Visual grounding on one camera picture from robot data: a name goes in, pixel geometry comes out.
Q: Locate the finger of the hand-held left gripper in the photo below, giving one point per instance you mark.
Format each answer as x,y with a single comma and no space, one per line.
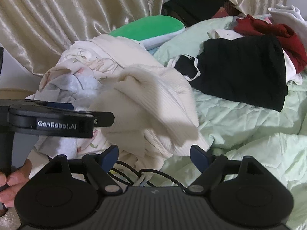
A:
103,119
60,106

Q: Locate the dark red garment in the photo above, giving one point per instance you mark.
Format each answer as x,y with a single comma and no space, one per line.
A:
287,36

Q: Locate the dark cloth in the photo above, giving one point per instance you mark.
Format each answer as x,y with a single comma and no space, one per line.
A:
191,2

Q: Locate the white crumpled garment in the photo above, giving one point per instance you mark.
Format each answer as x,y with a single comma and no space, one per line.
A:
292,69

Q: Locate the light green quilted blanket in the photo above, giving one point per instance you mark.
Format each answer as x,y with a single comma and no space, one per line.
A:
239,136

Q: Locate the white floral printed garment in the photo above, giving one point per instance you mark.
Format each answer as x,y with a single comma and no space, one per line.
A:
79,62

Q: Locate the white folded garment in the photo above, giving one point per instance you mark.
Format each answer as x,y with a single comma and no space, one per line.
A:
285,14

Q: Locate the black ribbed garment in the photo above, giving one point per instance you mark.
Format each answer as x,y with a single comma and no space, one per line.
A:
239,76

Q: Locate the black garment with white trim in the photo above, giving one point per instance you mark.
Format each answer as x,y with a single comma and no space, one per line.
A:
184,66

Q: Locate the person's left hand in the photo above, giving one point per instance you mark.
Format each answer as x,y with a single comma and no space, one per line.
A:
14,184

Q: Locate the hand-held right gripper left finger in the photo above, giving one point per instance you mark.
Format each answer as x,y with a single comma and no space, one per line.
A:
111,155

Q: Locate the beige satin curtain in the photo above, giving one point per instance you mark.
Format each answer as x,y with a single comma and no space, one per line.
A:
60,12

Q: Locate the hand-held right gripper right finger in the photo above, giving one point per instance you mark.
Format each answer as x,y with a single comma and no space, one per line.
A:
197,155

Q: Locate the cream knit sweater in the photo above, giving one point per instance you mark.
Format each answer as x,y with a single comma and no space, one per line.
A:
156,95

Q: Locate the small white cloth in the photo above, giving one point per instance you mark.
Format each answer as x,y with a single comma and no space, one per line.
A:
223,33

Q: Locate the green and white pillow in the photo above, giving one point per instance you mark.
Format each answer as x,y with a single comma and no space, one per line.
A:
148,26

